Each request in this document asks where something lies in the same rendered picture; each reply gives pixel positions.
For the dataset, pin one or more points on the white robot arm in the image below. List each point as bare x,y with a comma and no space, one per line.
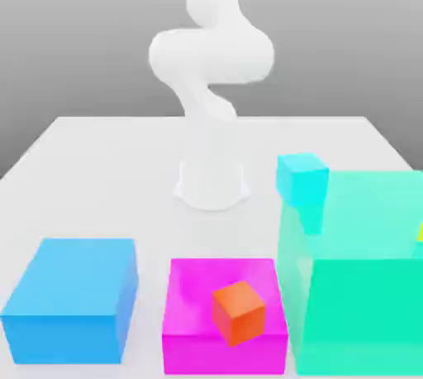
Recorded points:
211,55

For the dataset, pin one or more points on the large blue box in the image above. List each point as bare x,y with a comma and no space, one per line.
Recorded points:
69,299

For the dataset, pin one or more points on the small orange cube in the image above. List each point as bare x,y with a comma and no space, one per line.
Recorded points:
239,314

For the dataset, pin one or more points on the small yellow cube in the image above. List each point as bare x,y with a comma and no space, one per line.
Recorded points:
420,233

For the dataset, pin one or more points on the large turquoise box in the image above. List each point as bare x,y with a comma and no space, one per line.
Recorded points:
363,303

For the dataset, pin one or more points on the large magenta box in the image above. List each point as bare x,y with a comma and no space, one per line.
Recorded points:
191,352

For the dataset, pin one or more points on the small cyan cube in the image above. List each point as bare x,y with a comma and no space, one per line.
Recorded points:
302,180

